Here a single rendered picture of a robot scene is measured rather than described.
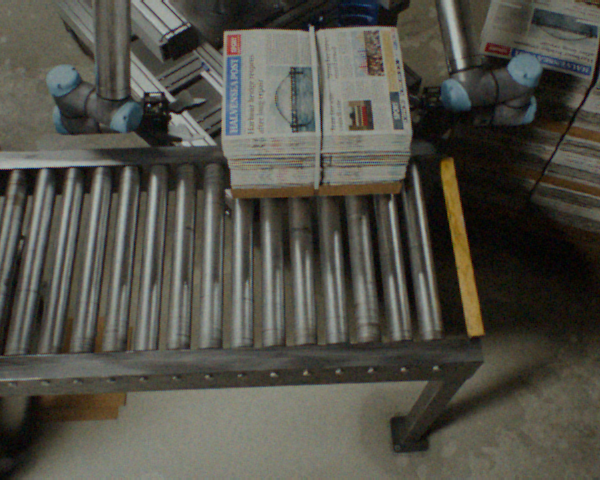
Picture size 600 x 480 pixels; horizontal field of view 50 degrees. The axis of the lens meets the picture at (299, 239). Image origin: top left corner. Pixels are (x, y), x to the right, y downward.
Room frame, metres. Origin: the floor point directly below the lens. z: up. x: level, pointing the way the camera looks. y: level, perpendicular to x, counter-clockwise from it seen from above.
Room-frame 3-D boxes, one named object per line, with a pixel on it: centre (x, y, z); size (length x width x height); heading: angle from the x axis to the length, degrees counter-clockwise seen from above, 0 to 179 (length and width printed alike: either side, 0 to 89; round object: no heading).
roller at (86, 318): (0.64, 0.45, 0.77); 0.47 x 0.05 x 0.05; 2
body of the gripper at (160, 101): (1.01, 0.37, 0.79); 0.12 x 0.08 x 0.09; 93
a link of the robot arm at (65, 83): (1.00, 0.51, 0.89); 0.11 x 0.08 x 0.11; 63
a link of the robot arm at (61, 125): (1.01, 0.53, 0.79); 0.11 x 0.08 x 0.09; 93
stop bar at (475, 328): (0.65, -0.35, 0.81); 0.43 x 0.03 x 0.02; 2
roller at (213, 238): (0.65, 0.19, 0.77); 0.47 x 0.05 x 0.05; 2
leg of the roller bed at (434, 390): (0.41, -0.33, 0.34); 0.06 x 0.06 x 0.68; 2
